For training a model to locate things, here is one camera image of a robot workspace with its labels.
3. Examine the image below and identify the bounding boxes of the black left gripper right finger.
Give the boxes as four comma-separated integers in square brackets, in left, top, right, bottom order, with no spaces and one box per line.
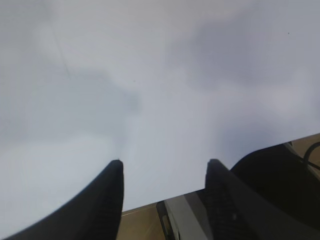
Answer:
[204,159,320,240]

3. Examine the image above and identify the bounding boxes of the black floor cable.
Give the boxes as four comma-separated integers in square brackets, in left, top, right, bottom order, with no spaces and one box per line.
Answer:
[302,141,320,171]

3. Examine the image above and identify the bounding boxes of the white table frame leg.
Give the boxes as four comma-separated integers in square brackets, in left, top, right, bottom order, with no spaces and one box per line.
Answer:
[156,191,214,240]

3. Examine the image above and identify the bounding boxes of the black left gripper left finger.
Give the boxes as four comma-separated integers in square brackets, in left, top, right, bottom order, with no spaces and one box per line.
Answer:
[9,159,124,240]

